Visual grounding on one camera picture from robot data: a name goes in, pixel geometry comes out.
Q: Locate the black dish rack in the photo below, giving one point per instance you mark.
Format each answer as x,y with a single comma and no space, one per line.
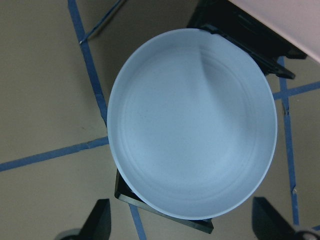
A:
267,48

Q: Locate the pink plate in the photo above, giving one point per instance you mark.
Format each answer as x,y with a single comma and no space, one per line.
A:
298,21

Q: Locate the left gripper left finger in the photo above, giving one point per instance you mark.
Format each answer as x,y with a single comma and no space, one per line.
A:
98,224

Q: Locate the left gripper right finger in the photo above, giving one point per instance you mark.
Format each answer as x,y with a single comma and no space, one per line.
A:
268,224

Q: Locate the light blue plate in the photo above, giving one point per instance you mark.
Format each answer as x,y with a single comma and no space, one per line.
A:
192,124

